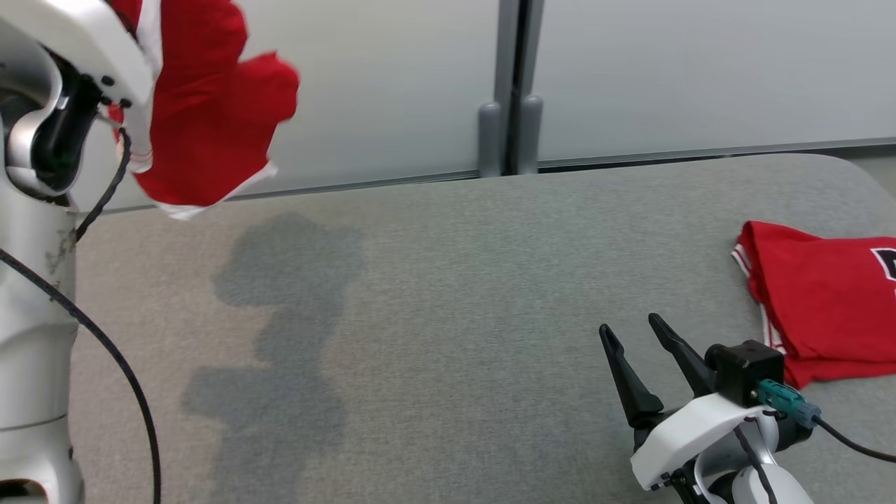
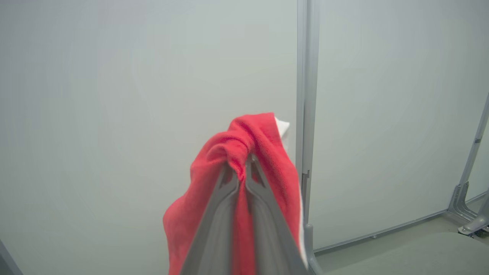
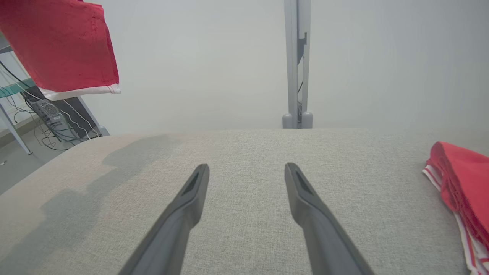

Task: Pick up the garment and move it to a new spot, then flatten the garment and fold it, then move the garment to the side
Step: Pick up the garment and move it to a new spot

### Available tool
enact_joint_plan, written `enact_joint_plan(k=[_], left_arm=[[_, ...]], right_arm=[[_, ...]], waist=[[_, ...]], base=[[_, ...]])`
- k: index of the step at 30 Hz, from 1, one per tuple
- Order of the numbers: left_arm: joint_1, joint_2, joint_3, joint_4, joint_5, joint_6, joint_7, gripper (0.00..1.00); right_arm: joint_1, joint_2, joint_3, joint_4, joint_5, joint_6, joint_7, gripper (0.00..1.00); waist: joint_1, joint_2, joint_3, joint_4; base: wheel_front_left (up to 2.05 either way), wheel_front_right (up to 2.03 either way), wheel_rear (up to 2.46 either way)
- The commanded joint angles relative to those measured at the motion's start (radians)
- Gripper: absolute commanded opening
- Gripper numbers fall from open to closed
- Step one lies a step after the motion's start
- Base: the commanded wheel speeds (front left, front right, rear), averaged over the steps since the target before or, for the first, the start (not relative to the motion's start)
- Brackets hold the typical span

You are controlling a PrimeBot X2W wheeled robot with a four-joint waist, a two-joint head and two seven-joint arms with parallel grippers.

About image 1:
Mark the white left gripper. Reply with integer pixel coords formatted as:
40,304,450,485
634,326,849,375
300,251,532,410
0,0,155,107

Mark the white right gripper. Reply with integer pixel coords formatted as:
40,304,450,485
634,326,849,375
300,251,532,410
598,313,779,491

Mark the red white striped garment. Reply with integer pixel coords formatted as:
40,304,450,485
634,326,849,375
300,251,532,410
105,0,301,222

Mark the black right cable teal plug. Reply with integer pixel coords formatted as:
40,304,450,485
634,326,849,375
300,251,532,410
757,379,896,464

